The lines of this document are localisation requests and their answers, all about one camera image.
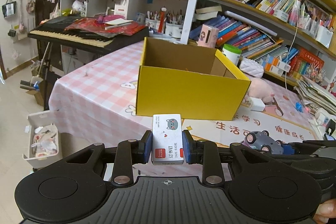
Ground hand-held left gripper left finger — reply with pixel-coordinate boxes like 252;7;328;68
63;130;153;187

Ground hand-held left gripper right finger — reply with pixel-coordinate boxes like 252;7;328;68
182;130;275;187

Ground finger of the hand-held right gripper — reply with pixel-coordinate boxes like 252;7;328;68
282;139;336;155

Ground white staple box cat print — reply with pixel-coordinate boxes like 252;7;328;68
151;113;184;166

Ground grey toy car pink wheels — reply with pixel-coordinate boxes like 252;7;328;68
240;131;284;155

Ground yellow cardboard box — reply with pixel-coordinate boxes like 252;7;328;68
136;37;252;121

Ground pink pig plush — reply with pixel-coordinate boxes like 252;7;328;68
246;77;276;105

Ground person's right hand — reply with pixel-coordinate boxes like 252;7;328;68
315;199;336;223

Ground black charger plug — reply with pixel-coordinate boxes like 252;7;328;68
325;119;336;135

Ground white power strip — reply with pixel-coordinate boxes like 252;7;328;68
314;107;336;132

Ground small white block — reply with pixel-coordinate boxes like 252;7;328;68
249;97;266;112

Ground stack of papers and booklets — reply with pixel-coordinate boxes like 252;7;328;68
293;76;336;119

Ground orange blue cardboard box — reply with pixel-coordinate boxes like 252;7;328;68
265;54;292;73
262;61;285;77

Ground colourful ornament bunch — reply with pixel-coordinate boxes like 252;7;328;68
307;61;326;85

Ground red boxed book set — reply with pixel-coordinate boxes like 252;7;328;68
287;47;325;81

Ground white quilted pouch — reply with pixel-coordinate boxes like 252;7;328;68
239;58;264;79

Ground white jar green lid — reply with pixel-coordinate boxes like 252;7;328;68
222;43;242;67

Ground white wheeled trash bin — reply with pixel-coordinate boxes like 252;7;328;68
23;110;63;169

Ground pink electric pencil sharpener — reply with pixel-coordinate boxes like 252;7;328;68
196;24;220;47

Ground black keyboard stand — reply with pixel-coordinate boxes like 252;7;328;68
37;42;63;111

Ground white pen organizer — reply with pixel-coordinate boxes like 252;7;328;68
299;1;334;48

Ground pile of red papers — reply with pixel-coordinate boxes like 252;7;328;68
64;16;143;37

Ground clear spray bottle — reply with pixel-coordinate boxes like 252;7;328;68
289;0;301;27

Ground black electronic keyboard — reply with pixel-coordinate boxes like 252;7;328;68
28;16;150;56

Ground black tote bag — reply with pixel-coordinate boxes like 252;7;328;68
2;0;17;19

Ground white charging cable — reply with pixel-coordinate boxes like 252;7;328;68
285;0;300;89

